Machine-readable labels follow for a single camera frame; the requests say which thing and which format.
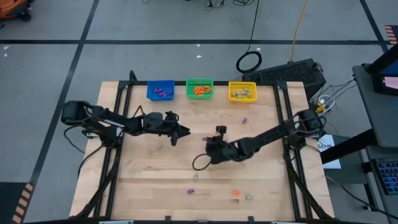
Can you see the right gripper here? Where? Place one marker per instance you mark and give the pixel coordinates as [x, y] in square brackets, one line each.
[224, 152]

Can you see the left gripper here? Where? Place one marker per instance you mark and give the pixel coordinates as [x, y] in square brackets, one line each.
[158, 127]

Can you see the orange plastic skeleton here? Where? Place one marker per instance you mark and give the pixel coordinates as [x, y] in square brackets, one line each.
[197, 91]
[206, 88]
[202, 91]
[236, 192]

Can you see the blue plastic basket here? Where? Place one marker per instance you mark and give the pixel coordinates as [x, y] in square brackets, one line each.
[152, 98]

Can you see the purple toy block front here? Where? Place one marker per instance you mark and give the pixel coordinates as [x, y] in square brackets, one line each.
[190, 191]

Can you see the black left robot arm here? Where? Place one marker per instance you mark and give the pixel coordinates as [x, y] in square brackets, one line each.
[102, 119]

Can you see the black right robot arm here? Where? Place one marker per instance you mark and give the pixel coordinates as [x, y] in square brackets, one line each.
[273, 135]

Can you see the green plastic basket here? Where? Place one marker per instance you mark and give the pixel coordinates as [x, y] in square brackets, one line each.
[191, 82]

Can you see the yellow plastic basket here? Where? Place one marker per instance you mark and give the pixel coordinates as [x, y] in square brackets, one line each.
[253, 85]

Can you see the black computer tower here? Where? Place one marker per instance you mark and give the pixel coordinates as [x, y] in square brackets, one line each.
[289, 73]

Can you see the yellow power plug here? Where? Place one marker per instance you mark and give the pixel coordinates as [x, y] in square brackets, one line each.
[319, 108]

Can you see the white paper sheet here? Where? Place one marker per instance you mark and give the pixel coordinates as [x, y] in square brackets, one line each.
[331, 163]

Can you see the grey side desk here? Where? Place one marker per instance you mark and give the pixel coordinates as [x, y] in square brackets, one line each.
[373, 109]

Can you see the backlit keyboard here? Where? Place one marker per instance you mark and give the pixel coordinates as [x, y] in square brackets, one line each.
[388, 175]

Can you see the dark computer monitor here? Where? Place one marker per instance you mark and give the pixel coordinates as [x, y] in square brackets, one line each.
[387, 81]

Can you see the orange machine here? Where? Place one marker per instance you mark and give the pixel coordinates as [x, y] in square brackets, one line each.
[11, 6]

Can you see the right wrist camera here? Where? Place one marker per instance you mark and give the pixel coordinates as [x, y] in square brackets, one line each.
[221, 129]

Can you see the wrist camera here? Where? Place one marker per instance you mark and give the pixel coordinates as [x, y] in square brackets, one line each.
[171, 116]
[221, 129]

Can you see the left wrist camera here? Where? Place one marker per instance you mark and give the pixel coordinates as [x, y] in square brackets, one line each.
[171, 116]

